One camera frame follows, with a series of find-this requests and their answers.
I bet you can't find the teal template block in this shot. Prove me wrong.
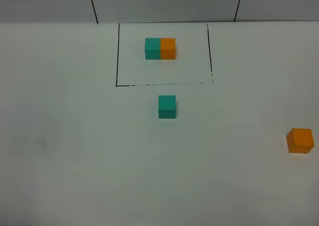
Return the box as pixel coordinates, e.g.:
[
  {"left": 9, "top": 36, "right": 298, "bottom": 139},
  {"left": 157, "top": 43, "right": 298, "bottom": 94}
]
[{"left": 145, "top": 38, "right": 161, "bottom": 59}]

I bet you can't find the orange template block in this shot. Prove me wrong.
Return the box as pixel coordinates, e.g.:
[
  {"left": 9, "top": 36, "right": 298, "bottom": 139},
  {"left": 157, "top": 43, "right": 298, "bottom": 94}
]
[{"left": 160, "top": 38, "right": 176, "bottom": 60}]

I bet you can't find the orange loose block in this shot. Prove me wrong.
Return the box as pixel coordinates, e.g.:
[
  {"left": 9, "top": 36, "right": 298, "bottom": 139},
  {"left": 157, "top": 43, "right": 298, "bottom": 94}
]
[{"left": 286, "top": 128, "right": 315, "bottom": 154}]

